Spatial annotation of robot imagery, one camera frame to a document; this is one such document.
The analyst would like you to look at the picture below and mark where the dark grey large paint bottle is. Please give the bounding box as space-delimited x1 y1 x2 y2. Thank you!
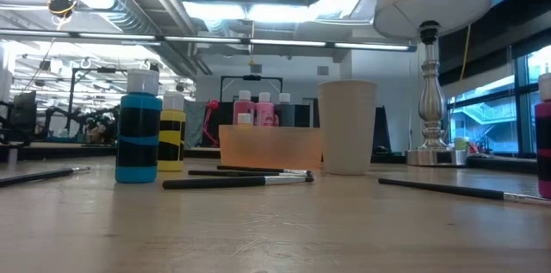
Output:
275 92 298 127

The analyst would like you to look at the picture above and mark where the orange translucent plastic bin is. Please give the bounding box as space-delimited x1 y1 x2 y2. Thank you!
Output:
218 124 323 171

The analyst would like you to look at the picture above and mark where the coral large paint bottle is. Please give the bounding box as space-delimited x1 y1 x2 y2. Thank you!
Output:
232 90 256 127

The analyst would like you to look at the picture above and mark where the black handled paint brush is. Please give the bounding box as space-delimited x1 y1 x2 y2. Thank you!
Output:
216 164 312 175
162 175 315 190
378 177 551 205
0 166 91 188
188 169 313 178

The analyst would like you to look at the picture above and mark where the lemon yellow small paint bottle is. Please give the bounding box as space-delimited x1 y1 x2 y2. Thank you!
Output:
157 91 187 173

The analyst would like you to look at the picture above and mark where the blue small paint bottle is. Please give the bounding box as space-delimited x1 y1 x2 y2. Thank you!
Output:
115 68 163 184

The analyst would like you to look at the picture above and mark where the magenta small paint bottle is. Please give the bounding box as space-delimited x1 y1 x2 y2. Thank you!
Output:
535 72 551 200

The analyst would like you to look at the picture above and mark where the black background screen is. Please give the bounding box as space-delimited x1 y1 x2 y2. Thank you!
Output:
296 102 320 127

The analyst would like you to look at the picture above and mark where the white paper cup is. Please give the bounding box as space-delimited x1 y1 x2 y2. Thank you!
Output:
317 80 379 176

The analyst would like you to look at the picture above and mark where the grey hanging cloth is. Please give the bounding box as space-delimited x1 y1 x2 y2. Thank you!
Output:
184 100 207 149

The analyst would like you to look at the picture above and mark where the bright ceiling light panel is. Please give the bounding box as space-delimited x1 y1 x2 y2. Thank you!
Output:
183 0 375 24

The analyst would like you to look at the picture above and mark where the long ceiling light strip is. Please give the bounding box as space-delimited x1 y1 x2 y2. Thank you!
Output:
0 28 417 53

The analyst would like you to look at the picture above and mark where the dark background monitor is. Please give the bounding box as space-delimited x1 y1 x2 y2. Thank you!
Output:
8 90 38 136

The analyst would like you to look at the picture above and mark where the black gantry frame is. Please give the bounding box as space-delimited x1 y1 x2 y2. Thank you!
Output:
67 65 130 136
220 74 284 127

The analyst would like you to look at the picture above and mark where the silver ceiling duct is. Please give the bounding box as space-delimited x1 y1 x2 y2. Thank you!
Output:
38 0 203 78

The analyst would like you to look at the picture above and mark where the yellow extension cable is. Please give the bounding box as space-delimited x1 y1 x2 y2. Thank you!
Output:
459 22 473 85

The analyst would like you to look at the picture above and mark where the black yellow ceiling cable reel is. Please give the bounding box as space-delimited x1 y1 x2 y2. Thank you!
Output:
46 0 78 20

